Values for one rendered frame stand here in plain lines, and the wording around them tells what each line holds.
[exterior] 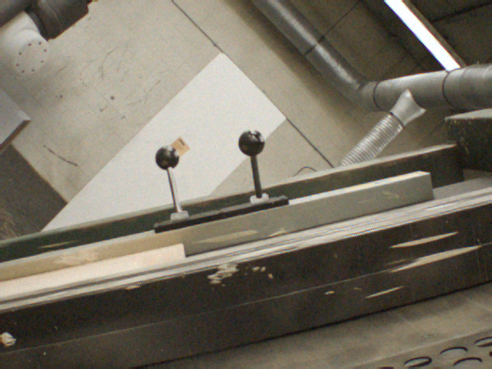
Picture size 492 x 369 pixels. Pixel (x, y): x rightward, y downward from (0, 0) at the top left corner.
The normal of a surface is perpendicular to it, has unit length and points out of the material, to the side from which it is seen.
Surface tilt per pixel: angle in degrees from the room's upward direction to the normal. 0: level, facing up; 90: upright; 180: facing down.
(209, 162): 90
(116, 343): 90
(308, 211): 90
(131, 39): 90
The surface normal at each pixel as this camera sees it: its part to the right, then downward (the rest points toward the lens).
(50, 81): 0.11, 0.08
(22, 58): 0.70, 0.58
